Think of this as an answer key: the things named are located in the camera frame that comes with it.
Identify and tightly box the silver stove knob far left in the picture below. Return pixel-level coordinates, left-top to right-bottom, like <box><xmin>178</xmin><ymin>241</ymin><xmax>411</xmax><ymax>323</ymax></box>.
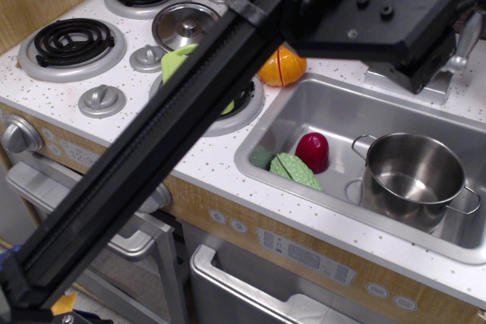
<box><xmin>1</xmin><ymin>115</ymin><xmax>44</xmax><ymax>153</ymax></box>

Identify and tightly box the steel pot lid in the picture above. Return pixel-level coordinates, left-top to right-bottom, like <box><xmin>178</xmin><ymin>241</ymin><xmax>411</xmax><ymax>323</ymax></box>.
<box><xmin>152</xmin><ymin>2</ymin><xmax>220</xmax><ymax>52</ymax></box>

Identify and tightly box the silver countertop knob front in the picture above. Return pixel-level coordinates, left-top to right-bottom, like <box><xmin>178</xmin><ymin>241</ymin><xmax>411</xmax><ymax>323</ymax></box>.
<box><xmin>78</xmin><ymin>84</ymin><xmax>126</xmax><ymax>118</ymax></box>

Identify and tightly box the black coil burner front right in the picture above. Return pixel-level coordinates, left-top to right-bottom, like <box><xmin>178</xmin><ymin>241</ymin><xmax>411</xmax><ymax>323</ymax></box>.
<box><xmin>228</xmin><ymin>81</ymin><xmax>254</xmax><ymax>114</ymax></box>

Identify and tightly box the red toy fruit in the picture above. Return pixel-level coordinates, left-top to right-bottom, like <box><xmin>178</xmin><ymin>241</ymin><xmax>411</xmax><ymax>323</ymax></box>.
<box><xmin>295</xmin><ymin>132</ymin><xmax>330</xmax><ymax>174</ymax></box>

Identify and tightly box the green toy cutting board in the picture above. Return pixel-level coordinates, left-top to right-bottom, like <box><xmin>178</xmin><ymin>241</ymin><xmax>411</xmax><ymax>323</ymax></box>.
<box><xmin>160</xmin><ymin>43</ymin><xmax>235</xmax><ymax>116</ymax></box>

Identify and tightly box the silver countertop knob middle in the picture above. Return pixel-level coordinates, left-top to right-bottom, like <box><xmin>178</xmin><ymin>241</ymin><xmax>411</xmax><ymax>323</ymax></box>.
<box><xmin>129</xmin><ymin>45</ymin><xmax>166</xmax><ymax>74</ymax></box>

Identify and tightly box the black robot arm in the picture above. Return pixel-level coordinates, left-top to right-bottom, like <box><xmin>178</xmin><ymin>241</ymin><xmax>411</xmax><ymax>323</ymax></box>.
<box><xmin>1</xmin><ymin>0</ymin><xmax>475</xmax><ymax>323</ymax></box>

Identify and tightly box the green toy bitter gourd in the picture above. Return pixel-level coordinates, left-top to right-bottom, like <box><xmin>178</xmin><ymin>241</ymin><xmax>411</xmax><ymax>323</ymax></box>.
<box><xmin>270</xmin><ymin>153</ymin><xmax>323</xmax><ymax>191</ymax></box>

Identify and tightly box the silver oven door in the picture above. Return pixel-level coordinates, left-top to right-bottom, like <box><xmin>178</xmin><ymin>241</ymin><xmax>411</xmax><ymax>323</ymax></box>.
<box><xmin>6</xmin><ymin>162</ymin><xmax>189</xmax><ymax>323</ymax></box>

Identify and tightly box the silver faucet lever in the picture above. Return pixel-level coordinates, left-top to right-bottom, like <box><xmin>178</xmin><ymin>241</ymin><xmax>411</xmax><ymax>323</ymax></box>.
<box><xmin>440</xmin><ymin>9</ymin><xmax>485</xmax><ymax>74</ymax></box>

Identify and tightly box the silver dishwasher door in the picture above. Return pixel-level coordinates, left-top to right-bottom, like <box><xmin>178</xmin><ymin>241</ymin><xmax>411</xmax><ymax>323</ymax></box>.
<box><xmin>191</xmin><ymin>244</ymin><xmax>388</xmax><ymax>323</ymax></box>

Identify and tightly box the silver sink basin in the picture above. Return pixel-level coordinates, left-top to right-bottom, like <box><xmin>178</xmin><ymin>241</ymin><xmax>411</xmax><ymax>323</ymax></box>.
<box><xmin>235</xmin><ymin>74</ymin><xmax>485</xmax><ymax>265</ymax></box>

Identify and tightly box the black coil burner front left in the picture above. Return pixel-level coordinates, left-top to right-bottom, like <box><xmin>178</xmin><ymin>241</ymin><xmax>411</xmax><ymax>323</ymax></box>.
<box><xmin>34</xmin><ymin>18</ymin><xmax>115</xmax><ymax>68</ymax></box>

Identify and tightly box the orange toy pumpkin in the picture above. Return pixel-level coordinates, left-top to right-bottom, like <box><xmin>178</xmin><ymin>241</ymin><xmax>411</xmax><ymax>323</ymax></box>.
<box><xmin>257</xmin><ymin>46</ymin><xmax>308</xmax><ymax>87</ymax></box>

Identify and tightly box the silver stove knob front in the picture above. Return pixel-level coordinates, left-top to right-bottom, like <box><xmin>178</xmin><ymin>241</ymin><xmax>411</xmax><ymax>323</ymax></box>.
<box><xmin>138</xmin><ymin>183</ymin><xmax>172</xmax><ymax>213</ymax></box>

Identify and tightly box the steel pot with handles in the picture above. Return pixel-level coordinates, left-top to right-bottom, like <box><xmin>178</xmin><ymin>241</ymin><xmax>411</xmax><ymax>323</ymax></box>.
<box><xmin>352</xmin><ymin>133</ymin><xmax>481</xmax><ymax>233</ymax></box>

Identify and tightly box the silver toy faucet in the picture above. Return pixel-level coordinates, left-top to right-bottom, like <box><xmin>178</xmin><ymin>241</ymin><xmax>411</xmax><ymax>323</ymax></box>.
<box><xmin>364</xmin><ymin>71</ymin><xmax>453</xmax><ymax>105</ymax></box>

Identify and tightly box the silver stove knob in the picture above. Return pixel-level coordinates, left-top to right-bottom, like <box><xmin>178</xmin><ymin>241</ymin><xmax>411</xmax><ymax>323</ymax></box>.
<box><xmin>138</xmin><ymin>183</ymin><xmax>172</xmax><ymax>213</ymax></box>
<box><xmin>1</xmin><ymin>115</ymin><xmax>44</xmax><ymax>153</ymax></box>

